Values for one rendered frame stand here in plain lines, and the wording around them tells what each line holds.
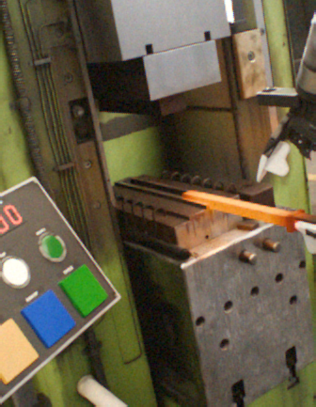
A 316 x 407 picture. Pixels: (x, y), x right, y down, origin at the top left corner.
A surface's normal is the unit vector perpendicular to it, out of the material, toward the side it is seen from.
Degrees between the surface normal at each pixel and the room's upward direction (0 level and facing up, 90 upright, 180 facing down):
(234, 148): 90
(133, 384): 90
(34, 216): 60
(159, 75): 90
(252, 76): 90
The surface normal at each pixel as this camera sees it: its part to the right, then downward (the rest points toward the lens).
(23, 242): 0.65, -0.47
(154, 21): 0.56, 0.15
